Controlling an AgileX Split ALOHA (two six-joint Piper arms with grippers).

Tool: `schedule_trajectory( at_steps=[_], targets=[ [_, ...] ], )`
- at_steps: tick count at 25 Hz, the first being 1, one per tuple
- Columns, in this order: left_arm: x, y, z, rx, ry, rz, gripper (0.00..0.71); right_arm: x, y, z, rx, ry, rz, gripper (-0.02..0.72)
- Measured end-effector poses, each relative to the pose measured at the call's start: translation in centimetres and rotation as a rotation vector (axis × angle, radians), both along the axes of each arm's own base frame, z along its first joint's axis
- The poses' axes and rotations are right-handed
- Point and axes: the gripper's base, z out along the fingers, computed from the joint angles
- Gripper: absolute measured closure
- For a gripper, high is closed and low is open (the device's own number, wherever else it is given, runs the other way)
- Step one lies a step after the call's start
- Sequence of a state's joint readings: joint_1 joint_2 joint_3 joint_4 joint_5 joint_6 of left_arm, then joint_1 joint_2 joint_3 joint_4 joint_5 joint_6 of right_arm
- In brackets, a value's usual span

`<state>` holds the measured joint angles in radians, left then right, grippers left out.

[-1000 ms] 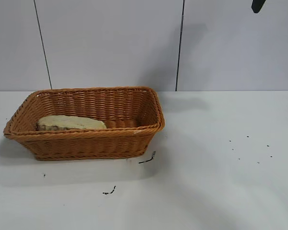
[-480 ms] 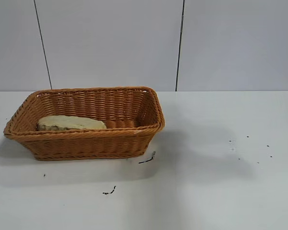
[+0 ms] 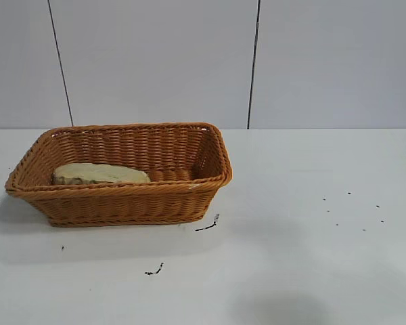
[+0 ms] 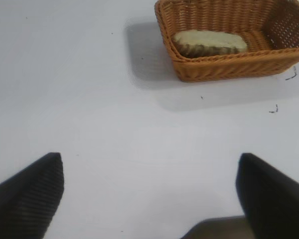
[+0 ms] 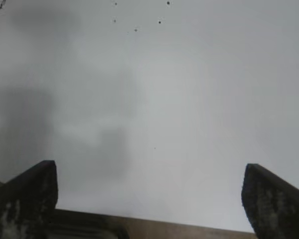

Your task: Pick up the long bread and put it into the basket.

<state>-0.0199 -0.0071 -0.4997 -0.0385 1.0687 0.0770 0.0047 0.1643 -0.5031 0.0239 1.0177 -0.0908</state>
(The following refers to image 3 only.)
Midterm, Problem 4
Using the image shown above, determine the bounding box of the brown woven wicker basket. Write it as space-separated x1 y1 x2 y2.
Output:
5 121 233 228

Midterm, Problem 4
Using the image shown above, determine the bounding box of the long striped bread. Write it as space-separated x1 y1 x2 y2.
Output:
51 162 151 186

